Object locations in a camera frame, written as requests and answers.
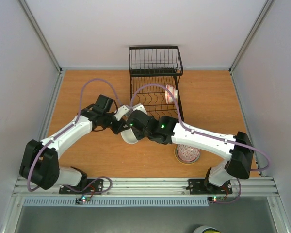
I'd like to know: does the orange floral patterned bowl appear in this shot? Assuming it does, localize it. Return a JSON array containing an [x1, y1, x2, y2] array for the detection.
[[165, 84, 178, 104]]

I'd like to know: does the black wire dish rack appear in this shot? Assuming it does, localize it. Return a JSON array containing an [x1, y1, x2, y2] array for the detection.
[[129, 45, 183, 119]]

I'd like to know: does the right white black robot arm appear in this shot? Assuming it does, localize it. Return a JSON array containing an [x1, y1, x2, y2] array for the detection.
[[127, 110, 253, 193]]

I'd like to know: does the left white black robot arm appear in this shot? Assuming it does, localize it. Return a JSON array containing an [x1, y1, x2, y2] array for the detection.
[[19, 95, 129, 193]]

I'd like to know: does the yellow dotted bowl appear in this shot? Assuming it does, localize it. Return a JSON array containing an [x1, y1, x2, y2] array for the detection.
[[174, 145, 201, 165]]

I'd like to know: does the left small circuit board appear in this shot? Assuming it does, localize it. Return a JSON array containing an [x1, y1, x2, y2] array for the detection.
[[75, 197, 91, 204]]

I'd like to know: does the small circuit board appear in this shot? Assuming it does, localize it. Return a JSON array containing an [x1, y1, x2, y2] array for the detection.
[[75, 197, 91, 204], [208, 196, 225, 203]]

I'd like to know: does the right small circuit board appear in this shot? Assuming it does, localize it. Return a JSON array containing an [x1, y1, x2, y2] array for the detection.
[[208, 196, 225, 203]]

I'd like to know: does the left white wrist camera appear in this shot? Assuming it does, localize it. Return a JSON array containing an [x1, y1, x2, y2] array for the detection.
[[114, 105, 130, 121]]

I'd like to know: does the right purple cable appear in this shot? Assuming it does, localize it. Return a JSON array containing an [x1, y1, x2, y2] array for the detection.
[[129, 83, 272, 204]]

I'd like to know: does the purple cable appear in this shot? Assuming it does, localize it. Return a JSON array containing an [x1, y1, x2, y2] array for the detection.
[[129, 83, 272, 204], [26, 78, 123, 195]]

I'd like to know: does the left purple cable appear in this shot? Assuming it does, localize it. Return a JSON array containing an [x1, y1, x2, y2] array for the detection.
[[26, 78, 123, 195]]

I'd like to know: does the aluminium frame rail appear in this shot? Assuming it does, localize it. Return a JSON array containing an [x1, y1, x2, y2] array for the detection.
[[12, 177, 279, 197]]

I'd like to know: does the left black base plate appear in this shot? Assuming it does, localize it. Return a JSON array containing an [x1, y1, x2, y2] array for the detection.
[[59, 179, 104, 195]]

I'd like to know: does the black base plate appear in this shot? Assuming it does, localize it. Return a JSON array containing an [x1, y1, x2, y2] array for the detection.
[[59, 179, 104, 195], [186, 179, 233, 195]]

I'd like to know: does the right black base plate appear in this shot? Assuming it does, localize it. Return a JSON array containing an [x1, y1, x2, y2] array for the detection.
[[186, 179, 233, 195]]

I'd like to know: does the grey slotted cable duct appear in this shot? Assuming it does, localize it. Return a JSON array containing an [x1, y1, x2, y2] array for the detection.
[[23, 197, 209, 207]]

